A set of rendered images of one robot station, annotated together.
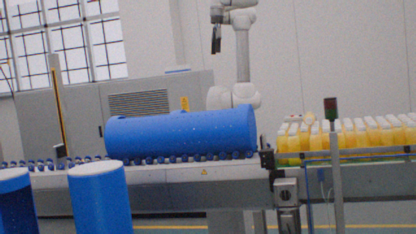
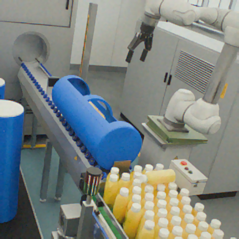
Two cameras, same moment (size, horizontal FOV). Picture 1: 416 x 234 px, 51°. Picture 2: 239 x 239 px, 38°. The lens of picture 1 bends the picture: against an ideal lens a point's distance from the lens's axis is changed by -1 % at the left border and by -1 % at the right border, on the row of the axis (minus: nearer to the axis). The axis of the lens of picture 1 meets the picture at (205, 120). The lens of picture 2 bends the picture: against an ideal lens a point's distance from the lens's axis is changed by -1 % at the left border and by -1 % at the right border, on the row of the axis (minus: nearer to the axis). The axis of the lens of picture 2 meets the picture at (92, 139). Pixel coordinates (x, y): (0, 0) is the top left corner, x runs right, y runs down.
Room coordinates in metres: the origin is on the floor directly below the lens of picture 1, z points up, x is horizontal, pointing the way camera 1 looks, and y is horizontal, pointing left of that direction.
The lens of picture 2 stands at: (1.19, -1.45, 1.97)
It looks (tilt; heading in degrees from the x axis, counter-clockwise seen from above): 26 degrees down; 48
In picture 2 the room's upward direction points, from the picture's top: 10 degrees clockwise
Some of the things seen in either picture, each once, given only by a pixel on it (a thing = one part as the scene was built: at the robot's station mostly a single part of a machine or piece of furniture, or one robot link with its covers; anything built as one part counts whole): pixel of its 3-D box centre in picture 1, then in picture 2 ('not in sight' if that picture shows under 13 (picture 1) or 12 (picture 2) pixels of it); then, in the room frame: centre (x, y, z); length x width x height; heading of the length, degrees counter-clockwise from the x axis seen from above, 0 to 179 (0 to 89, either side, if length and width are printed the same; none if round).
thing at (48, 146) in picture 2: not in sight; (46, 172); (2.67, 0.72, 0.31); 0.06 x 0.06 x 0.63; 74
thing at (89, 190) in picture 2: (331, 113); (91, 186); (2.01, -0.58, 1.18); 0.06 x 0.06 x 0.05
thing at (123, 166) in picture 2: (263, 145); (119, 170); (2.46, -0.31, 0.99); 0.10 x 0.02 x 0.12; 164
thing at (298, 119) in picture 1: (301, 123); (186, 176); (2.68, -0.59, 1.05); 0.20 x 0.10 x 0.10; 74
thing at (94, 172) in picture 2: (331, 114); (91, 187); (2.01, -0.58, 1.18); 0.06 x 0.06 x 0.16
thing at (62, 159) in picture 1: (60, 156); (53, 85); (2.82, 0.97, 1.00); 0.10 x 0.04 x 0.15; 164
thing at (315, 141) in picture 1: (316, 147); (121, 206); (2.25, -0.56, 0.98); 0.07 x 0.07 x 0.16
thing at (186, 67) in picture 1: (177, 69); not in sight; (4.41, 0.22, 1.48); 0.24 x 0.12 x 0.08; 80
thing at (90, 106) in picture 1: (119, 147); (181, 97); (4.68, 0.97, 0.72); 2.15 x 0.54 x 1.45; 72
